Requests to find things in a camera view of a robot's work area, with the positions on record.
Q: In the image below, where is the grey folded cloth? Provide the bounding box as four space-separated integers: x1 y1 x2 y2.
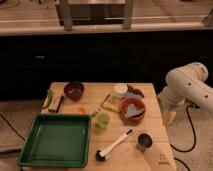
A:
125 104 145 119

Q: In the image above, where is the black cable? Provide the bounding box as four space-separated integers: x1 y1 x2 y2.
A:
170 103 201 154

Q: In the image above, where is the white cup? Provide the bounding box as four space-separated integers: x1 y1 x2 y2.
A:
114 83 128 98

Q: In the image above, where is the green plastic tray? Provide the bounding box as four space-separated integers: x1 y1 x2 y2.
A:
18 114 91 168

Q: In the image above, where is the wooden stool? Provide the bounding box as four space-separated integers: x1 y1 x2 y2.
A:
55 0 134 31

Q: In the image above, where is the brown toy food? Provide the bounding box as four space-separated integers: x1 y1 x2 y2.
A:
127 85 144 98

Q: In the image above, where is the green vegetable toy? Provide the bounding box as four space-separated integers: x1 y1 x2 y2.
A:
42 89 52 109

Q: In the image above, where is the wooden block with black edge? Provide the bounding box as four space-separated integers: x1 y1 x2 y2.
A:
48 96 63 113

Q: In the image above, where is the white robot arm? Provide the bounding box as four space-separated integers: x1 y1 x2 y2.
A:
157 62 213 126

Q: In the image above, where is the dark metal cup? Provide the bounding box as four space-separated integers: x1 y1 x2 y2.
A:
138 134 153 151

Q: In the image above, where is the light green cup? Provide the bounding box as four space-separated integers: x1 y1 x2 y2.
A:
96 113 110 129

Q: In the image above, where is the dark red bowl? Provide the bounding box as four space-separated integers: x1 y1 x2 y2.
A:
64 82 84 101

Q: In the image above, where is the brush with wooden handle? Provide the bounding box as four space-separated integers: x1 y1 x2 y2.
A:
91 94 110 117

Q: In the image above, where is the yellow sponge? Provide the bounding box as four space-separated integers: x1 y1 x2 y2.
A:
103 102 119 112

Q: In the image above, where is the orange bowl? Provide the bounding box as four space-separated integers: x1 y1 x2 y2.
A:
119 98 146 120

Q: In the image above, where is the wooden cutting board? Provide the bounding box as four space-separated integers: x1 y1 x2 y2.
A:
89 127 178 171

